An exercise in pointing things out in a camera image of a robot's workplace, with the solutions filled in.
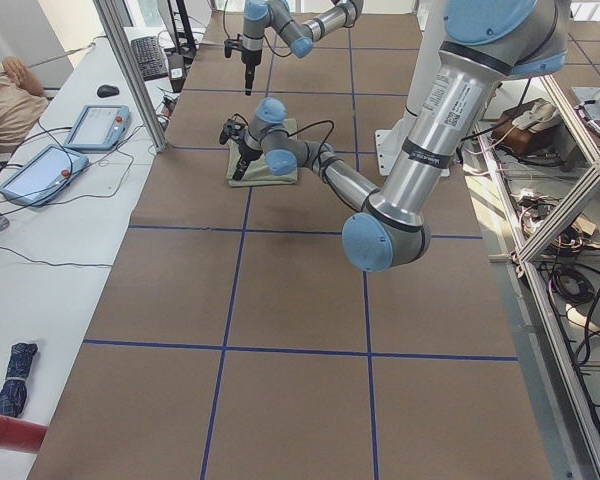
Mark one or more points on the red cylinder bottle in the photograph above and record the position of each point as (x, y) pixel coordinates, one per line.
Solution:
(20, 435)

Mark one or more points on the black computer mouse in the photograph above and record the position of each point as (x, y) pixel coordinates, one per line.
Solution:
(107, 91)

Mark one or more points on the blue teach pendant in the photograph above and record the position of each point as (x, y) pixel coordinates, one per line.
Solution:
(39, 180)
(98, 128)

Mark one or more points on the aluminium frame post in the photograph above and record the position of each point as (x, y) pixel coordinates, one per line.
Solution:
(120, 45)

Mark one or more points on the seated person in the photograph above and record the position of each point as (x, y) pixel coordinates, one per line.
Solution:
(22, 102)

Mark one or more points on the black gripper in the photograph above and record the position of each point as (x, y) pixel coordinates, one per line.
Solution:
(250, 62)
(245, 155)

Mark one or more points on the upper blue teach pendant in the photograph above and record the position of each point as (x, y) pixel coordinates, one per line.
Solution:
(98, 128)

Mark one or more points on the green long-sleeve shirt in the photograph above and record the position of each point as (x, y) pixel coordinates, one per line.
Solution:
(257, 174)

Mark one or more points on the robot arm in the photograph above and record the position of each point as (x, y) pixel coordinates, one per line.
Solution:
(474, 45)
(300, 37)

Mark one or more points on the black keyboard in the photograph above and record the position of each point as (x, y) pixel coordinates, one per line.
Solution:
(150, 57)

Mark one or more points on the dark folded umbrella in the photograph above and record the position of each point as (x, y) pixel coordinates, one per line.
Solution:
(13, 394)

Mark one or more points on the lower blue teach pendant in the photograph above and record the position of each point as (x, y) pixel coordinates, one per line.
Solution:
(39, 180)

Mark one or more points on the brown cardboard box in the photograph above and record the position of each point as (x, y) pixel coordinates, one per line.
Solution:
(527, 128)

